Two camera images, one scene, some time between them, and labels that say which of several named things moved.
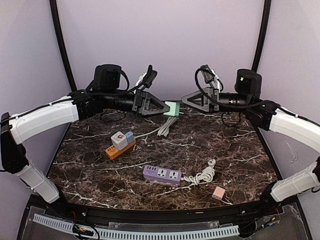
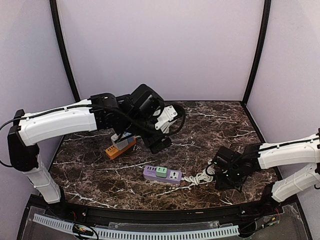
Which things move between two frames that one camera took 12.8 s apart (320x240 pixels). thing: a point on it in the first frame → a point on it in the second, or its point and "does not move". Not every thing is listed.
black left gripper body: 111,101 → 137,126
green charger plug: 174,108 → 161,172
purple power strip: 162,174 does not move
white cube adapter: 120,140 does not move
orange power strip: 112,151 does not move
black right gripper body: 240,101 → 232,181
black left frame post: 54,17 does not move
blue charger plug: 130,136 does not move
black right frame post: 264,27 does not move
